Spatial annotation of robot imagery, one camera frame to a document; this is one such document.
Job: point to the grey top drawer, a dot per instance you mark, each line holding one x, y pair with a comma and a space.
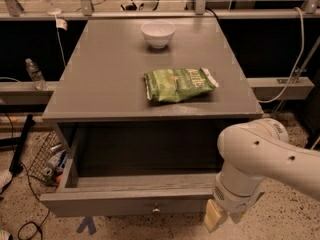
122, 171

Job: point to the clear plastic water bottle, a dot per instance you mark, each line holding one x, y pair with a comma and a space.
36, 75

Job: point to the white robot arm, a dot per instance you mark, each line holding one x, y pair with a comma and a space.
253, 152

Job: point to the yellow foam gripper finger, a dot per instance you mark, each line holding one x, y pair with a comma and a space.
215, 215

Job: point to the black stand leg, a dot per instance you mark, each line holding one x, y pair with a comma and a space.
15, 167

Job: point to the blue tape cross mark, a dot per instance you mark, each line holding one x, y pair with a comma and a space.
87, 223

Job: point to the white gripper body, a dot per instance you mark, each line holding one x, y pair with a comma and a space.
235, 196

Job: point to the grey wooden drawer cabinet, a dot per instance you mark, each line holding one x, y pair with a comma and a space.
100, 105

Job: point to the white ceramic bowl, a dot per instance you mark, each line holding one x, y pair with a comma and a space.
158, 33

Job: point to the wire basket with cans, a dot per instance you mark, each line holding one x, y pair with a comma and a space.
49, 162

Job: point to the green chip bag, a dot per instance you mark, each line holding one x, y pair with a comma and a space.
177, 85

